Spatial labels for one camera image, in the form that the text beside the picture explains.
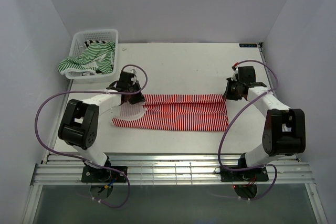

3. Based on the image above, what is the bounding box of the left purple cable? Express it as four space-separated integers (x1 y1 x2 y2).
34 64 148 208

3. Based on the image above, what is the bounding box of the aluminium rail frame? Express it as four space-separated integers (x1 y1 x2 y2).
30 42 310 187

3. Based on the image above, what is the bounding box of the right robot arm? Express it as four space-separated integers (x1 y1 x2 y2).
219 65 306 182

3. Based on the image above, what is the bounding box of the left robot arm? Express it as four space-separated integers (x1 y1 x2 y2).
58 69 145 182

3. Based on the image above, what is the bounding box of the red striped tank top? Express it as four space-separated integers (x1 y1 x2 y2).
111 94 228 132

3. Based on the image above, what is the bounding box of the blue table label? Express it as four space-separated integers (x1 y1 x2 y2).
239 43 258 48

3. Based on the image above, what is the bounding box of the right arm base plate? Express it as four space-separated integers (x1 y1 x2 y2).
214 166 269 182

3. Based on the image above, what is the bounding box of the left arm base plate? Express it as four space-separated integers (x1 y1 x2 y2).
81 166 127 184

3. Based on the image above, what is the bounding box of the black white striped tank top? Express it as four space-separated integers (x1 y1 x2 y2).
84 40 107 48

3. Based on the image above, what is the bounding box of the green striped tank top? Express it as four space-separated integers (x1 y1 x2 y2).
58 41 115 75

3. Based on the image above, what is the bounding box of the white plastic basket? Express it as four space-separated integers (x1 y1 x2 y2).
65 28 119 82

